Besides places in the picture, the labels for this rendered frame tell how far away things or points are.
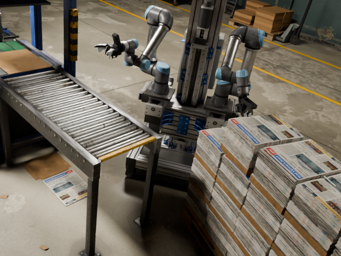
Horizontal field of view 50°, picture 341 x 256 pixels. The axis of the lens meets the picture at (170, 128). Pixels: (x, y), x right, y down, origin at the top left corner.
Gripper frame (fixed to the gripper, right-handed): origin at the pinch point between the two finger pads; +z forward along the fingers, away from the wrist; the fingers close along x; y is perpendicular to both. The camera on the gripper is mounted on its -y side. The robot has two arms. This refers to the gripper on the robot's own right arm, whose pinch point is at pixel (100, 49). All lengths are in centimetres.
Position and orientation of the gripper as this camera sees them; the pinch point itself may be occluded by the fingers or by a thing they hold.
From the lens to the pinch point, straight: 252.2
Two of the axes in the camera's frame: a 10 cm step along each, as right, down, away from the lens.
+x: -7.6, -5.2, 3.8
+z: -6.0, 3.4, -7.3
